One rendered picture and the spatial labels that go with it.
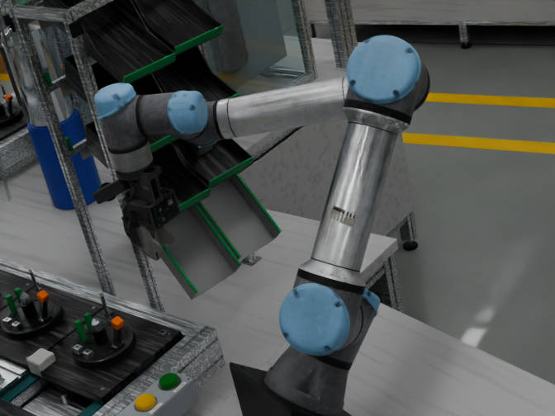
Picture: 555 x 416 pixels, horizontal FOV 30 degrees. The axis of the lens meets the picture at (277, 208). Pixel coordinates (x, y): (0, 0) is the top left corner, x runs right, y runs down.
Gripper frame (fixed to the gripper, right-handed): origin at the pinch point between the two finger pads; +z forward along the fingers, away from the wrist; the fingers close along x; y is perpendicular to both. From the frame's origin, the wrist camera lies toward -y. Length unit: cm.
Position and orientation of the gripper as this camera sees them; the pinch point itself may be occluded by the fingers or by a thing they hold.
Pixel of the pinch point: (153, 252)
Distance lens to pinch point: 204.0
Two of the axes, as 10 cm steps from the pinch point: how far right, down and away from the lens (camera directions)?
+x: 6.1, -4.9, 6.3
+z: 1.9, 8.6, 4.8
